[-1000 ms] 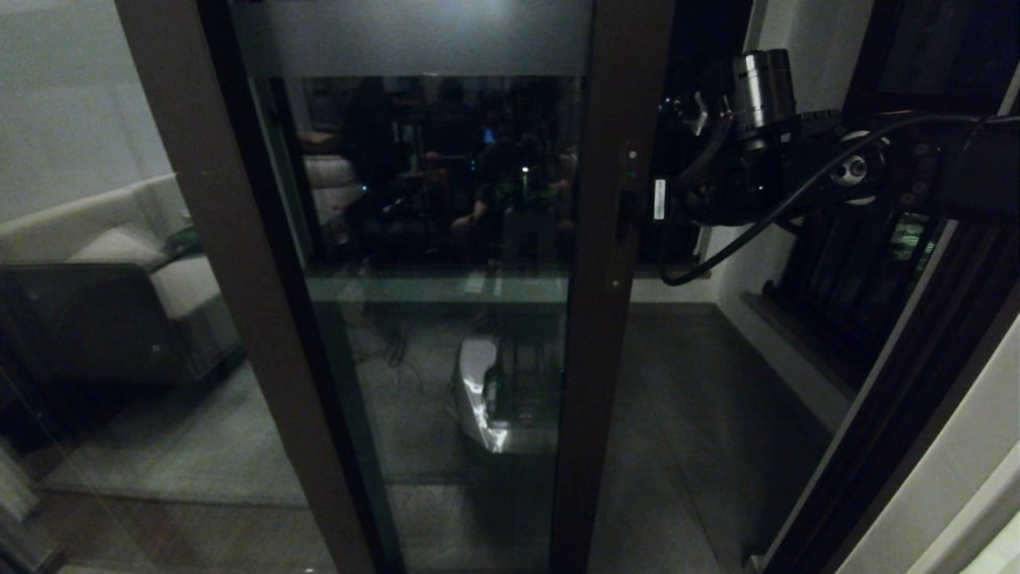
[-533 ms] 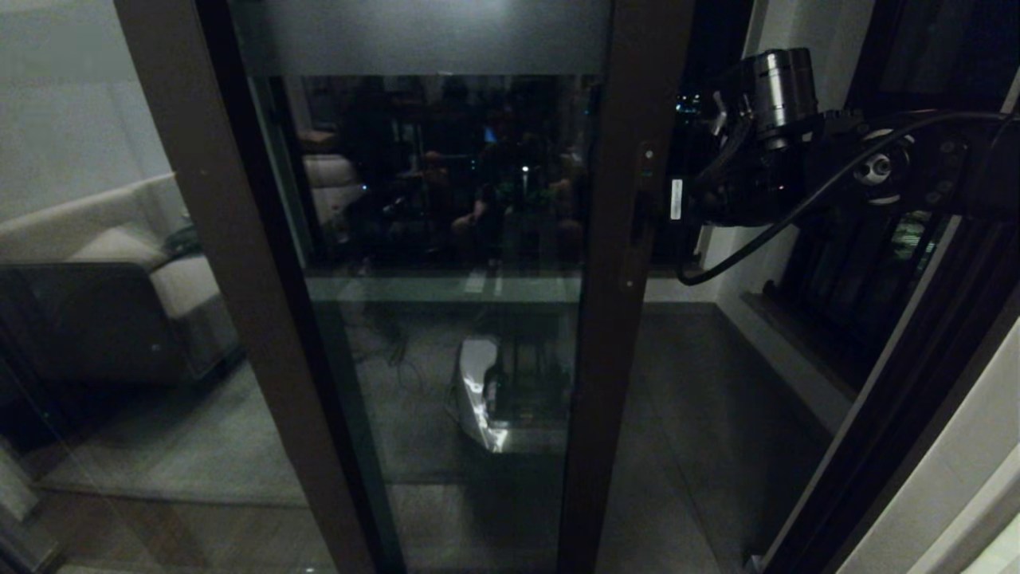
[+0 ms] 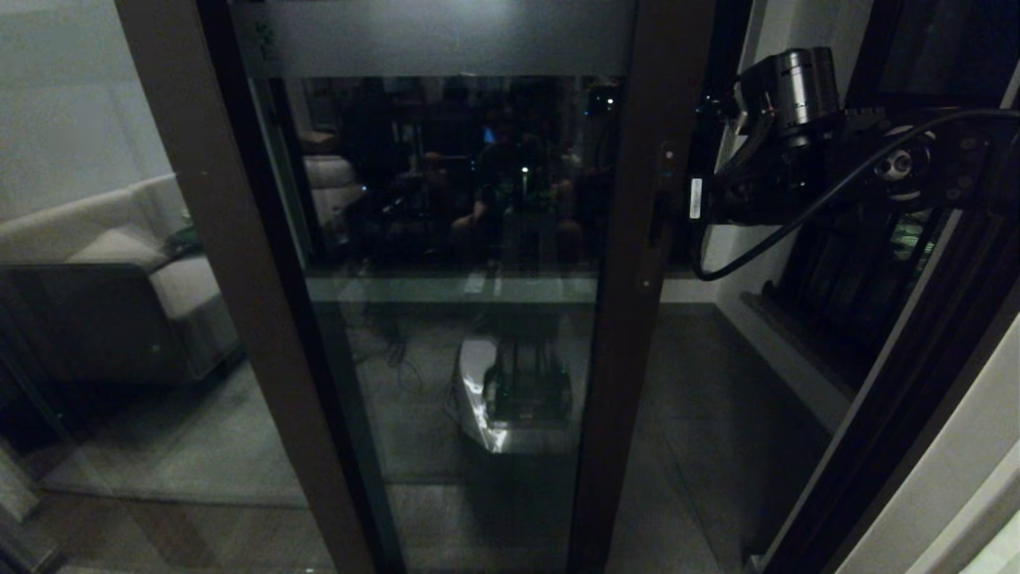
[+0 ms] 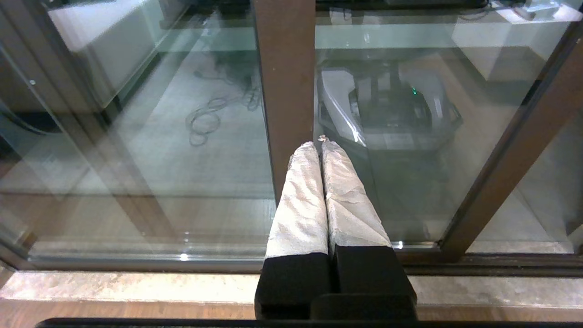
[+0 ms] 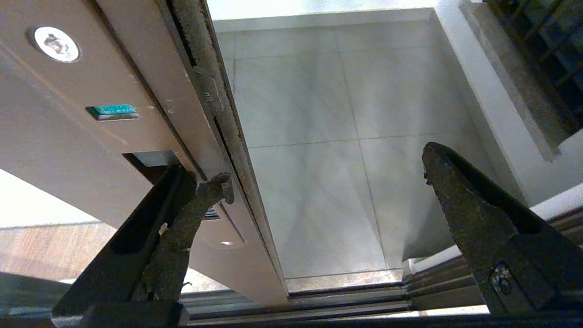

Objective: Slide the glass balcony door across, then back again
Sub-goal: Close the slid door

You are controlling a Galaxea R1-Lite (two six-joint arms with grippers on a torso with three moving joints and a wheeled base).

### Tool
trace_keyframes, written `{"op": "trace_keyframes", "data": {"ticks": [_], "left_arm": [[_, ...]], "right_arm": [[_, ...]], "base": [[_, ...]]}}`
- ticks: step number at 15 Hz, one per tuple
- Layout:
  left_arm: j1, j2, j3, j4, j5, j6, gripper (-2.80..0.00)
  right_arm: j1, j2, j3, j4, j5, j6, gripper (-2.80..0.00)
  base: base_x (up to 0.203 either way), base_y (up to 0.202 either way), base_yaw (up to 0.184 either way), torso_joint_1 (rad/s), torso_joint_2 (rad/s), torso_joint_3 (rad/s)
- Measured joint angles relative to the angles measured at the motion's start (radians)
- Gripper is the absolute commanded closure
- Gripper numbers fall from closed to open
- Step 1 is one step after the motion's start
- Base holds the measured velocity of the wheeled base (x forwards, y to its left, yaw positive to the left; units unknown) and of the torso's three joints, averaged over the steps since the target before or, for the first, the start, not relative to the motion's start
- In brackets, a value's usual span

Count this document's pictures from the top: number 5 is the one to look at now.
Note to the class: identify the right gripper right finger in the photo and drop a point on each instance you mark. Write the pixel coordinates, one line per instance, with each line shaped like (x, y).
(492, 237)

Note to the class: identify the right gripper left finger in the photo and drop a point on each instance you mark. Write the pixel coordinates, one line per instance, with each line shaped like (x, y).
(173, 255)

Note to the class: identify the brown framed sliding glass door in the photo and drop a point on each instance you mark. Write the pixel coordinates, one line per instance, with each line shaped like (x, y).
(159, 68)

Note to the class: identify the dark stone window sill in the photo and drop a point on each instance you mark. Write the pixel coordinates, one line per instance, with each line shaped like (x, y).
(519, 82)

